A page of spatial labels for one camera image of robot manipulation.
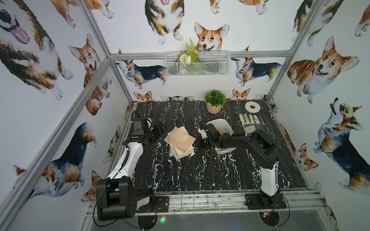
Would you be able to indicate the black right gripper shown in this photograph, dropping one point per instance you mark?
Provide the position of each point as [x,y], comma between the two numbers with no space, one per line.
[199,144]

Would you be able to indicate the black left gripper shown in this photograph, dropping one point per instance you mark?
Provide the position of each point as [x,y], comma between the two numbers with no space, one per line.
[157,130]

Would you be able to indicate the white storage box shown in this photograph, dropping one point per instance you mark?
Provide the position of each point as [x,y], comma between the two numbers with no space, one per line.
[219,122]

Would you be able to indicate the tan stationery paper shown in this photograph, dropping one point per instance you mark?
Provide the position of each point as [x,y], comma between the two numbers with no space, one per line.
[177,154]
[180,139]

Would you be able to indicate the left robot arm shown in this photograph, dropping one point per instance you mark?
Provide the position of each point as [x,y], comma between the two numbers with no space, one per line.
[116,197]

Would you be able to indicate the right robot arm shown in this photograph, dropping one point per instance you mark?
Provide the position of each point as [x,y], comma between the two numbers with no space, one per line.
[257,143]

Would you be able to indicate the tan paper in box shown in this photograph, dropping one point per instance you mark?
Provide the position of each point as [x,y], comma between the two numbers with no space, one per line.
[222,129]

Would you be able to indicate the potted green plant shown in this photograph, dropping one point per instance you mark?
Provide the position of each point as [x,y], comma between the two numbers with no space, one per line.
[214,99]

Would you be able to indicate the white tape roll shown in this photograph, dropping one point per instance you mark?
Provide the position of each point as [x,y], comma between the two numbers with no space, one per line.
[252,107]

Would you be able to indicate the artificial fern and flower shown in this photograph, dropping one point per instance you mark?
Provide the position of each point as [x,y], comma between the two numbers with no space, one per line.
[188,59]

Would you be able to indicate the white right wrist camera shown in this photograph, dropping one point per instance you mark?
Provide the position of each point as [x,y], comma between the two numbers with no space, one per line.
[203,133]

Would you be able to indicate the white wire wall basket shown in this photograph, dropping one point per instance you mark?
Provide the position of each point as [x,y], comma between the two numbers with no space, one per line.
[210,64]

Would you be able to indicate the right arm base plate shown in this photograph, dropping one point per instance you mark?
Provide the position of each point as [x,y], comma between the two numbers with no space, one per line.
[261,201]

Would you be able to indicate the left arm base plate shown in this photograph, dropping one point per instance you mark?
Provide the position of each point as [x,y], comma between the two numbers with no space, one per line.
[156,204]

